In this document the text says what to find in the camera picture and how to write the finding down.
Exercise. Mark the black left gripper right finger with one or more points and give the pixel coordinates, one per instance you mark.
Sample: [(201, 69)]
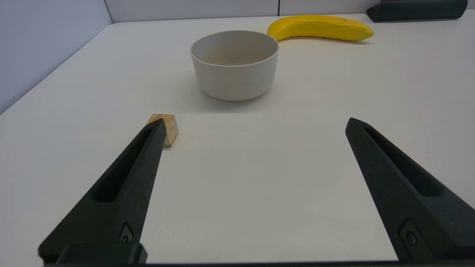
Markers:
[(415, 207)]

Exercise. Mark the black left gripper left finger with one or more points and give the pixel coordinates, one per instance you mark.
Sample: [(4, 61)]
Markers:
[(122, 193)]

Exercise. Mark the yellow banana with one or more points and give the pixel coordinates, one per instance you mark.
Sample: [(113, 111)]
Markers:
[(319, 29)]

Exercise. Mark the beige round bowl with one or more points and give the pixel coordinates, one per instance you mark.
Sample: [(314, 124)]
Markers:
[(235, 76)]

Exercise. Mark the small wooden block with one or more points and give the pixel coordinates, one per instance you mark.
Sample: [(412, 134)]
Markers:
[(171, 129)]

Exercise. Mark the black oblong case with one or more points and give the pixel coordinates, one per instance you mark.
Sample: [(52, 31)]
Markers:
[(415, 10)]

